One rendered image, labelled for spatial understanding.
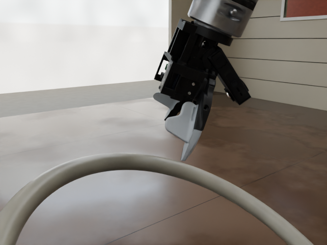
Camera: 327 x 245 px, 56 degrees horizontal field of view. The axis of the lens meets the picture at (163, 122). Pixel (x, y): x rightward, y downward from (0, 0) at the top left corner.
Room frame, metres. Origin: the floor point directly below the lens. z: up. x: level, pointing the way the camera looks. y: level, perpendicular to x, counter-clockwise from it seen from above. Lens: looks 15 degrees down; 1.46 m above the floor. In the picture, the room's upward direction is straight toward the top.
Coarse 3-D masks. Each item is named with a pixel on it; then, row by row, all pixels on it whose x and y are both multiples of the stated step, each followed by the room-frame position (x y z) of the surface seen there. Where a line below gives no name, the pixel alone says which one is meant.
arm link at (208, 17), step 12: (204, 0) 0.47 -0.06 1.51; (216, 0) 0.46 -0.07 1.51; (228, 0) 0.46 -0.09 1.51; (192, 12) 0.48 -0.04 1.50; (204, 12) 0.47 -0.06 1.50; (216, 12) 0.46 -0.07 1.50; (228, 12) 0.46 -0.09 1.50; (240, 12) 0.46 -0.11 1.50; (252, 12) 0.49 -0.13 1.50; (204, 24) 0.48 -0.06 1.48; (216, 24) 0.46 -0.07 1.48; (228, 24) 0.46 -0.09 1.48; (240, 24) 0.47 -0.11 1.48; (228, 36) 0.49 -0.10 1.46; (240, 36) 0.49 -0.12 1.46
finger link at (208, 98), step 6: (210, 90) 0.48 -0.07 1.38; (204, 96) 0.47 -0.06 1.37; (210, 96) 0.47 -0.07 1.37; (198, 102) 0.48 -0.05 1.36; (204, 102) 0.47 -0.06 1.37; (210, 102) 0.47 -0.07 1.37; (198, 108) 0.47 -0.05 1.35; (204, 108) 0.47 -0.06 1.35; (210, 108) 0.47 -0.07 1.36; (198, 114) 0.47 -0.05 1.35; (204, 114) 0.46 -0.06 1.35; (198, 120) 0.46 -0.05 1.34; (204, 120) 0.46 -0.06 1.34; (198, 126) 0.46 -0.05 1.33
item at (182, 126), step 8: (184, 104) 0.48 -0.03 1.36; (192, 104) 0.48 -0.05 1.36; (184, 112) 0.47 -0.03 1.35; (192, 112) 0.48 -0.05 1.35; (168, 120) 0.46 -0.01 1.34; (176, 120) 0.46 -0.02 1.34; (184, 120) 0.47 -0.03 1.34; (192, 120) 0.47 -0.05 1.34; (168, 128) 0.46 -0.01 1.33; (176, 128) 0.46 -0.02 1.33; (184, 128) 0.46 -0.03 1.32; (192, 128) 0.46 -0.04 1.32; (176, 136) 0.46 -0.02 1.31; (184, 136) 0.46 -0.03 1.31; (192, 136) 0.46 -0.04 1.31; (184, 144) 0.47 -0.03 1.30; (192, 144) 0.46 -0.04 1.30; (184, 152) 0.46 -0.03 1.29; (184, 160) 0.46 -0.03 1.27
